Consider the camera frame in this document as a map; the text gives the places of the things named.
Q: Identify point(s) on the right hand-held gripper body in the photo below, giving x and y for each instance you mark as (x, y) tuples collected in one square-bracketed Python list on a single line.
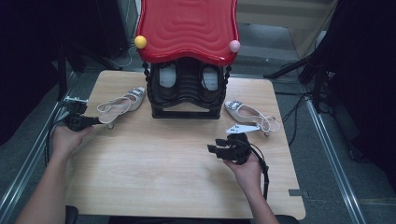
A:
[(239, 149)]

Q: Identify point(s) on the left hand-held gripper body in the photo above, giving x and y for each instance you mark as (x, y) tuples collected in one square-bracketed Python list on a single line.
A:
[(76, 121)]

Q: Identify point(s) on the white slingback heeled shoe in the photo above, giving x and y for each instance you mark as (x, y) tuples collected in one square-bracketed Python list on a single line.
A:
[(115, 113), (243, 113)]

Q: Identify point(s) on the red and black shoe rack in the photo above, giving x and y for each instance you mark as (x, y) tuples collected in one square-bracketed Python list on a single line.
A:
[(186, 31)]

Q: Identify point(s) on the person's left hand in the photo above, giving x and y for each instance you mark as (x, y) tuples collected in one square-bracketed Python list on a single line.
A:
[(63, 141)]

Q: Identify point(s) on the person's right hand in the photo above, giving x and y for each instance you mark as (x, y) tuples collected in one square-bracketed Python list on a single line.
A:
[(249, 174)]

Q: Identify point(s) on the black metal stand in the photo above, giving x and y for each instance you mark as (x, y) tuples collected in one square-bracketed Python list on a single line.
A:
[(62, 74)]

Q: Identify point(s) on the black tape strip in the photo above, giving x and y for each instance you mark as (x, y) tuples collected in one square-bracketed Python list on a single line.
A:
[(297, 193)]

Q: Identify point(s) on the black curtain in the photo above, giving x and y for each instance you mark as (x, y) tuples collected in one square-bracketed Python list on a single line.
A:
[(367, 77), (31, 46)]

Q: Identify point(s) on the black tripod stand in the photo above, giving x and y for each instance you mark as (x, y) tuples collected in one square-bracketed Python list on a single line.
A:
[(317, 81)]

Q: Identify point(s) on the metal floor rail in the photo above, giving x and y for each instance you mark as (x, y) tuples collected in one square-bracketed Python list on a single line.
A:
[(28, 161), (333, 155)]

